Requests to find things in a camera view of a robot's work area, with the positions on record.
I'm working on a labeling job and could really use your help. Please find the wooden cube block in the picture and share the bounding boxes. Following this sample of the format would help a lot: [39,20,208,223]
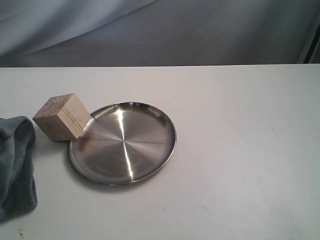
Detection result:
[32,93,91,142]

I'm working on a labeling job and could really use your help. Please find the grey backdrop cloth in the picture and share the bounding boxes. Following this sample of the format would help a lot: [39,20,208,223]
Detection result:
[0,0,320,67]

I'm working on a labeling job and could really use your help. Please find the round stainless steel plate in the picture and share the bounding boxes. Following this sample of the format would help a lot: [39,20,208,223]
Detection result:
[68,101,177,186]

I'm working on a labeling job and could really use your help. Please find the grey fleece cloth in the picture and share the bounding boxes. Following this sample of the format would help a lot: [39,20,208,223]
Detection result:
[0,116,38,222]

